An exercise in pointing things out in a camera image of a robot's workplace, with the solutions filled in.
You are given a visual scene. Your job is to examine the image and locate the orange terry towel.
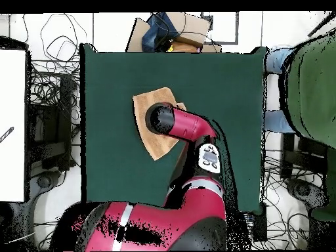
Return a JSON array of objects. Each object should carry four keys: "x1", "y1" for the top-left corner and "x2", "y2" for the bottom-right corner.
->
[{"x1": 132, "y1": 87, "x2": 188, "y2": 161}]

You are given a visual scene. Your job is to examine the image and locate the flat brown cardboard sheet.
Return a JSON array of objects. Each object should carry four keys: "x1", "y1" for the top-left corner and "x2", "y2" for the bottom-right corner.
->
[{"x1": 125, "y1": 17, "x2": 152, "y2": 53}]

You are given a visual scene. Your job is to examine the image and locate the dark green table cloth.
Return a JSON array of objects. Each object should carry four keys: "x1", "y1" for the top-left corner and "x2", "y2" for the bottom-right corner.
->
[{"x1": 79, "y1": 43, "x2": 269, "y2": 215}]

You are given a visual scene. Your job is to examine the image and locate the blue jeans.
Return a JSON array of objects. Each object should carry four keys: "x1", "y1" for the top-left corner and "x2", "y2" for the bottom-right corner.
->
[{"x1": 141, "y1": 12, "x2": 180, "y2": 53}]

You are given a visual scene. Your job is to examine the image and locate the brown cardboard box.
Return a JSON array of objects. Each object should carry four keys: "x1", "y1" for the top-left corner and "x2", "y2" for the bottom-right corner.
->
[{"x1": 165, "y1": 11, "x2": 212, "y2": 48}]

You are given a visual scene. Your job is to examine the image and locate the black equipment rack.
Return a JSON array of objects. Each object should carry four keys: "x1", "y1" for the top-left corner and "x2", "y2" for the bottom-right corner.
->
[{"x1": 27, "y1": 73, "x2": 77, "y2": 171}]

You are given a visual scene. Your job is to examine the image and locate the black stand base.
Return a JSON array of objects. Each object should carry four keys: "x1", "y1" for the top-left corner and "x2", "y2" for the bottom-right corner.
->
[
  {"x1": 30, "y1": 170, "x2": 64, "y2": 195},
  {"x1": 285, "y1": 177, "x2": 330, "y2": 211}
]

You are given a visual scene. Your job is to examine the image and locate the person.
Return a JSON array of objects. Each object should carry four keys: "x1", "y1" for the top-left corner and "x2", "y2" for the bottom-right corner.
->
[{"x1": 264, "y1": 31, "x2": 336, "y2": 150}]

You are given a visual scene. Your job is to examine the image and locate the white panel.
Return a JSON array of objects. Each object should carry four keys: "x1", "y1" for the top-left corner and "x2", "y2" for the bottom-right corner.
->
[{"x1": 0, "y1": 49, "x2": 27, "y2": 203}]

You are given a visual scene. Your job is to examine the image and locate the black rod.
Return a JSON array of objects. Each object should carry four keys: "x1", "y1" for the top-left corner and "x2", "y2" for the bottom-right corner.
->
[{"x1": 307, "y1": 11, "x2": 336, "y2": 37}]

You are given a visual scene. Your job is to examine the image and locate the grey square floor frame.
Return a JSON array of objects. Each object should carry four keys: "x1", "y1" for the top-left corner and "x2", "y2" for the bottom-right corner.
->
[{"x1": 200, "y1": 11, "x2": 240, "y2": 45}]

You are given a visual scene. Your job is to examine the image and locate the black chair frame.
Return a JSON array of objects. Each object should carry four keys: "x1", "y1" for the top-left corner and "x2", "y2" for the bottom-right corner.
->
[{"x1": 280, "y1": 132, "x2": 329, "y2": 179}]

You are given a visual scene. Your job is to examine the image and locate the tangle of black cables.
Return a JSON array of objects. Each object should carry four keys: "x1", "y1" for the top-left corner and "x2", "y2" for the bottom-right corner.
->
[{"x1": 30, "y1": 12, "x2": 87, "y2": 127}]

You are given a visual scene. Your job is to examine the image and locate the striped black strap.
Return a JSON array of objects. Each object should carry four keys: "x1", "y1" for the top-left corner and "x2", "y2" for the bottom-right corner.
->
[{"x1": 0, "y1": 126, "x2": 14, "y2": 144}]

